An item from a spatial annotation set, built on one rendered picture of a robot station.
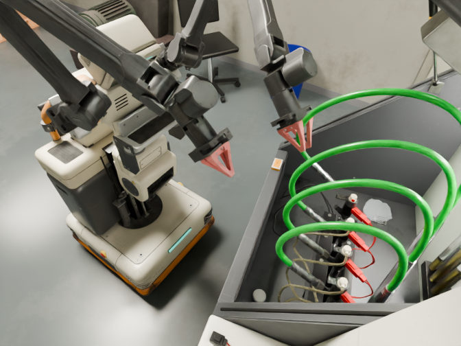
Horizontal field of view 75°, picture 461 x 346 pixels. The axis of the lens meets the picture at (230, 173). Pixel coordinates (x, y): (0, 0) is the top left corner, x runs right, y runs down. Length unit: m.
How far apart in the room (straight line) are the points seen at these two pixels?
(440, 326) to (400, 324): 0.07
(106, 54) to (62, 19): 0.09
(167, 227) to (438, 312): 1.50
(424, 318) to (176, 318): 1.51
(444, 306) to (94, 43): 0.68
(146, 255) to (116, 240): 0.20
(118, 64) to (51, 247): 1.78
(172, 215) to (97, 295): 0.62
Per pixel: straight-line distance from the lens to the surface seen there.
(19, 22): 0.86
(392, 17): 2.99
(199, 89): 0.60
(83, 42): 0.68
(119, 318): 1.92
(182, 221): 1.79
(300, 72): 0.73
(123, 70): 0.65
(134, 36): 1.07
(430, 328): 0.46
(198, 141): 0.66
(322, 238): 0.92
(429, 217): 0.63
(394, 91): 0.68
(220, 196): 2.24
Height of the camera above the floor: 1.74
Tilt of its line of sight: 46 degrees down
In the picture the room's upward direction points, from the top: straight up
